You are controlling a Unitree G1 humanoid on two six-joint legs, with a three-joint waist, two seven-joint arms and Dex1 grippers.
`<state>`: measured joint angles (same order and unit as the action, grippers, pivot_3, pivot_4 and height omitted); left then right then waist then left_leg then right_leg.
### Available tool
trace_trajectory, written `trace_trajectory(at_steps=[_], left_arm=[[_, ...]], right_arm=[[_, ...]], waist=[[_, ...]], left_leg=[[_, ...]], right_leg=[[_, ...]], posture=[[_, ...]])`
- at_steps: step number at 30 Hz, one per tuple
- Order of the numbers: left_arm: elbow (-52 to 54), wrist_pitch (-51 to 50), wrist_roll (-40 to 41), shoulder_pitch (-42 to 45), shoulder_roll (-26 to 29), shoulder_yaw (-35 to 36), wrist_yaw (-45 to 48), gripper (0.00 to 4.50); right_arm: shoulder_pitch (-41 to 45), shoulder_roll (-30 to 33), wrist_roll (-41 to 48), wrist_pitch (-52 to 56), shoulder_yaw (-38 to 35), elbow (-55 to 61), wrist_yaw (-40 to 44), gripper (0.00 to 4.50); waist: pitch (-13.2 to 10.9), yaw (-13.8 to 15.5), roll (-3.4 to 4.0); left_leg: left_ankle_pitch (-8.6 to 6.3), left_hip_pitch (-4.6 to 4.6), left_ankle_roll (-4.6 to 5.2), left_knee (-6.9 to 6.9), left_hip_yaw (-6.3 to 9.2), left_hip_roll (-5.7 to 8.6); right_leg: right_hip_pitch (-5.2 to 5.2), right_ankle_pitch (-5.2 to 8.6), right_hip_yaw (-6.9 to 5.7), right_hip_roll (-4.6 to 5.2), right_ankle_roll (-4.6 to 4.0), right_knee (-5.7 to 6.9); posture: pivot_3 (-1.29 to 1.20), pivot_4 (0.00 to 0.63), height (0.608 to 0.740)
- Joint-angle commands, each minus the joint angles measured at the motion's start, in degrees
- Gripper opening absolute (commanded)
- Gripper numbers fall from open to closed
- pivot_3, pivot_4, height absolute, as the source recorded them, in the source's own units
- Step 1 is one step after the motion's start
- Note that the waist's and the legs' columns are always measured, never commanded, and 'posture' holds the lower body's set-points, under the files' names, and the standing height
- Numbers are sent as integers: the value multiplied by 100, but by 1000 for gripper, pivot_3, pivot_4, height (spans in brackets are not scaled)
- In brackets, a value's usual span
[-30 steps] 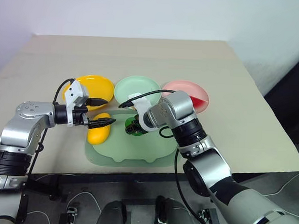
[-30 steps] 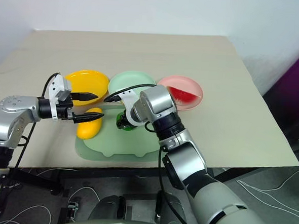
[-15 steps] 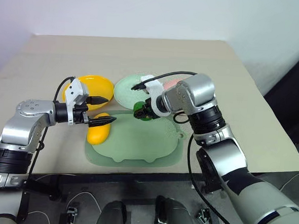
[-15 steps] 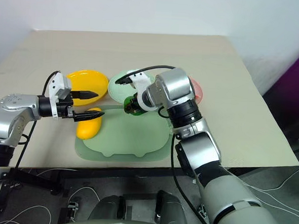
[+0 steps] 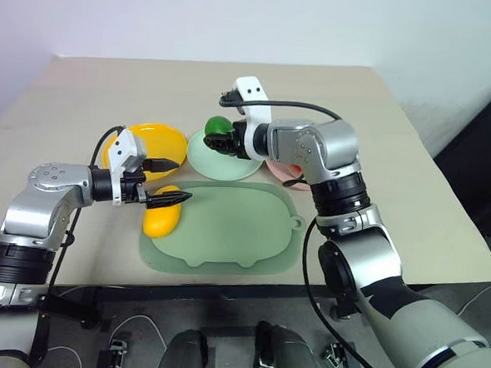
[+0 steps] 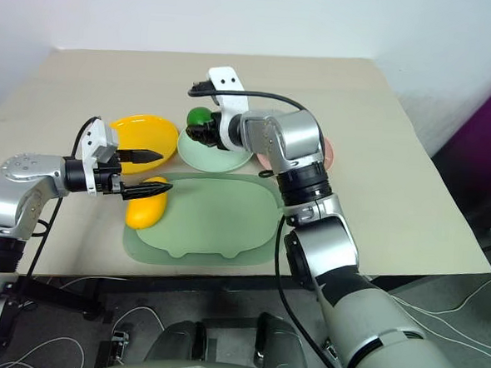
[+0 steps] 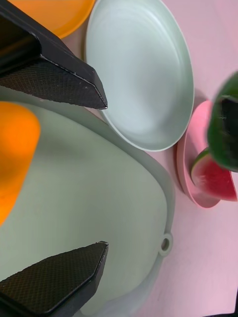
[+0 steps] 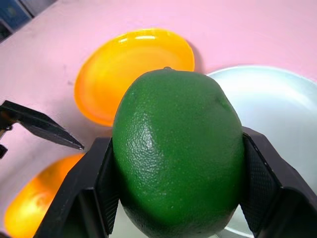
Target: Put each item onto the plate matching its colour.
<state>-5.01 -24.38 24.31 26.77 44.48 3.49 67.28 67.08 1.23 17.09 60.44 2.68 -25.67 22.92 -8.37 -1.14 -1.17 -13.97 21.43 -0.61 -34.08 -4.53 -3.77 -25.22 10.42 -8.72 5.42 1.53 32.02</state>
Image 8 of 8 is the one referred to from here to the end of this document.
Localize pale green plate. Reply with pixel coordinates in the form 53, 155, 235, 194
206, 65, 317, 238

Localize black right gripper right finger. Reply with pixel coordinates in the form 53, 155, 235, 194
238, 126, 317, 238

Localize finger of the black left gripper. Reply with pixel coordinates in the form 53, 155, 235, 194
0, 100, 85, 150

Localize blue box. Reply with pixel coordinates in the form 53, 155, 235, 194
0, 0, 33, 28

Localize orange plate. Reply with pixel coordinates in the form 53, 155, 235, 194
73, 28, 196, 127

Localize orange yellow mango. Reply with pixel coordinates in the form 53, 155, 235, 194
3, 153, 86, 238

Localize green lime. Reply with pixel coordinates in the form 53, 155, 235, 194
112, 66, 246, 238

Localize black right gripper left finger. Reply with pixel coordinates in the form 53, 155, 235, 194
33, 137, 121, 238

